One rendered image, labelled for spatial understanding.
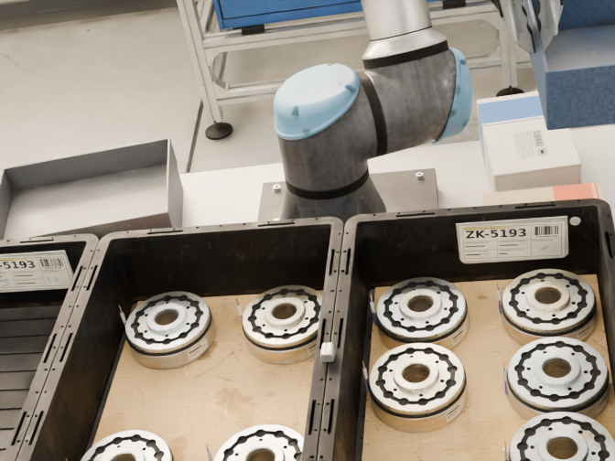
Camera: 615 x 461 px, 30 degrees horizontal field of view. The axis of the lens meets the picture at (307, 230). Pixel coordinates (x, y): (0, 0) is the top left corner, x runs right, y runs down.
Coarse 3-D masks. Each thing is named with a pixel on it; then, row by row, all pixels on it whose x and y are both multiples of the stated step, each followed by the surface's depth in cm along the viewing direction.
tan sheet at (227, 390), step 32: (224, 320) 138; (128, 352) 137; (224, 352) 134; (128, 384) 132; (160, 384) 131; (192, 384) 131; (224, 384) 130; (256, 384) 129; (288, 384) 128; (128, 416) 128; (160, 416) 127; (192, 416) 127; (224, 416) 126; (256, 416) 125; (288, 416) 124; (192, 448) 123
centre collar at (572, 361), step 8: (552, 352) 120; (560, 352) 120; (536, 360) 120; (544, 360) 119; (552, 360) 120; (560, 360) 120; (568, 360) 119; (576, 360) 119; (536, 368) 119; (576, 368) 118; (536, 376) 118; (544, 376) 118; (568, 376) 117; (576, 376) 117; (544, 384) 117; (552, 384) 117; (560, 384) 117; (568, 384) 117
